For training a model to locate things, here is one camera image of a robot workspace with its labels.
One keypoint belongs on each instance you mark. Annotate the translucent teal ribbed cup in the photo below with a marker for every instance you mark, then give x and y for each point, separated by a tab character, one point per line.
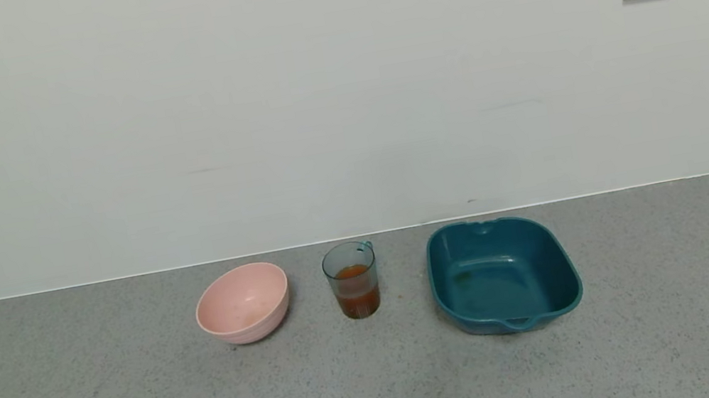
354	285

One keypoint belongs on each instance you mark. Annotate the pink plastic bowl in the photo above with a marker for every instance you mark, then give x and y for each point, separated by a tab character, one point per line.
242	304

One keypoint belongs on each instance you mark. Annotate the teal plastic basin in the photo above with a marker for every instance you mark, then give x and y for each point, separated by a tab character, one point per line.
500	275

